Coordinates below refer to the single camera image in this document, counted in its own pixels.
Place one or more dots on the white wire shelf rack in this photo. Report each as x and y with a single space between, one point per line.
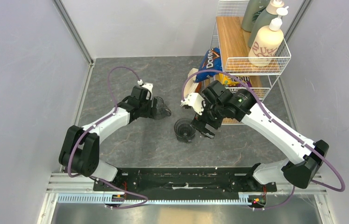
232 41

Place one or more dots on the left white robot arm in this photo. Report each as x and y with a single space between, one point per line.
80 152

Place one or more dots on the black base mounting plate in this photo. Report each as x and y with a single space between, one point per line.
194 183

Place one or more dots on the yellow M&M's candy bag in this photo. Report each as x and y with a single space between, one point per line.
231 82

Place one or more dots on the dark transparent coffee dripper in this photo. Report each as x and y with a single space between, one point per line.
184 131

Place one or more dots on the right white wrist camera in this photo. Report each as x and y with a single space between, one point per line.
195 101

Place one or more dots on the dark green bottle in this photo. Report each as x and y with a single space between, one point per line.
253 10

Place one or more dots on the cream pump bottle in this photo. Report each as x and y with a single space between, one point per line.
266 43

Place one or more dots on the clear glass carafe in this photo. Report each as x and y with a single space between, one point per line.
163 110

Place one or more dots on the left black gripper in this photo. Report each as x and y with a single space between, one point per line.
151 112

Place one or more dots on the aluminium frame rail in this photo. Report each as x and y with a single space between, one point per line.
73 201

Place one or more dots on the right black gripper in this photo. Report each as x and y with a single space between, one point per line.
199 122

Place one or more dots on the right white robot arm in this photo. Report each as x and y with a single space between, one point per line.
303 155

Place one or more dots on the green pump bottle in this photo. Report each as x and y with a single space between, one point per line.
265 18

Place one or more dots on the stack of paper filters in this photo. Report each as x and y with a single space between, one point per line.
191 85

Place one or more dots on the blue Doritos chip bag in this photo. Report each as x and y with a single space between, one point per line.
211 61

